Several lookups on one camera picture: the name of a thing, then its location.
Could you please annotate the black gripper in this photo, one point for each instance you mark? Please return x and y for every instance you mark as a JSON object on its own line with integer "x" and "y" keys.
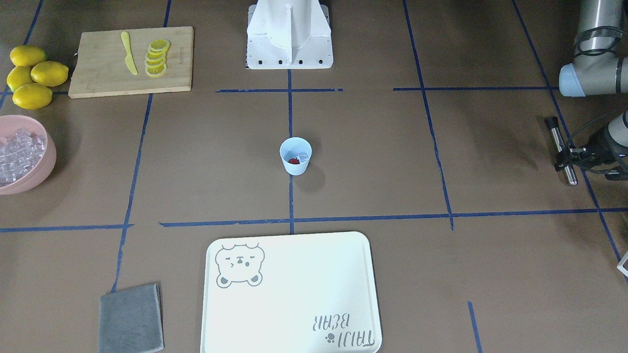
{"x": 599, "y": 151}

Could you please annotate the steel muddler with black tip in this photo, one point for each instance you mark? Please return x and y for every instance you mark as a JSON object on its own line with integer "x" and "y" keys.
{"x": 552, "y": 125}

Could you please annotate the clear ice cube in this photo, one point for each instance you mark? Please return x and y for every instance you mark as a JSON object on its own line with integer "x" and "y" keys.
{"x": 302, "y": 157}

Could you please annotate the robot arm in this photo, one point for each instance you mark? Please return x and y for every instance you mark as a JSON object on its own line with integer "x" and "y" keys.
{"x": 597, "y": 70}

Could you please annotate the light blue cup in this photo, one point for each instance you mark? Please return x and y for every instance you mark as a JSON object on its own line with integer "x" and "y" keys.
{"x": 289, "y": 149}

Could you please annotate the pile of ice cubes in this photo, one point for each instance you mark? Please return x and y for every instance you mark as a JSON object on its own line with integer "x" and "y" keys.
{"x": 19, "y": 154}

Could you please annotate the white bear serving tray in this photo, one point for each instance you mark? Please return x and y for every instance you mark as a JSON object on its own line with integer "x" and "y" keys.
{"x": 304, "y": 293}

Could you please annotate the lemon slice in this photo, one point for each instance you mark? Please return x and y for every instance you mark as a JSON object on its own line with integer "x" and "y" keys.
{"x": 155, "y": 56}
{"x": 156, "y": 71}
{"x": 159, "y": 46}
{"x": 154, "y": 63}

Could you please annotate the yellow plastic knife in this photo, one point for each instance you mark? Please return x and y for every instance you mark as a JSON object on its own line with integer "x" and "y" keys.
{"x": 128, "y": 58}

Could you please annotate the wooden cutting board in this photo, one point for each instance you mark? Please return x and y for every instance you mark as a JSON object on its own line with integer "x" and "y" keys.
{"x": 101, "y": 70}

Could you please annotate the grey folded cloth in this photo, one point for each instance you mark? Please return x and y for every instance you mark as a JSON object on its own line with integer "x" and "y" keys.
{"x": 130, "y": 321}

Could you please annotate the whole yellow lemon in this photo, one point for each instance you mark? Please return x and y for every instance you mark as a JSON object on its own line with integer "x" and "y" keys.
{"x": 49, "y": 73}
{"x": 19, "y": 76}
{"x": 32, "y": 96}
{"x": 27, "y": 55}

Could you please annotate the pink bowl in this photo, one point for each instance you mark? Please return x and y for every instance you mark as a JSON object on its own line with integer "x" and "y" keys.
{"x": 11, "y": 123}

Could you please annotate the white wire cup rack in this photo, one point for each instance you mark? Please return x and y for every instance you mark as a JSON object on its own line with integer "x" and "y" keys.
{"x": 622, "y": 265}

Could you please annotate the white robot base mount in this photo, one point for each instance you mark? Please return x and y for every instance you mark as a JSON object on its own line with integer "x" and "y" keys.
{"x": 288, "y": 35}

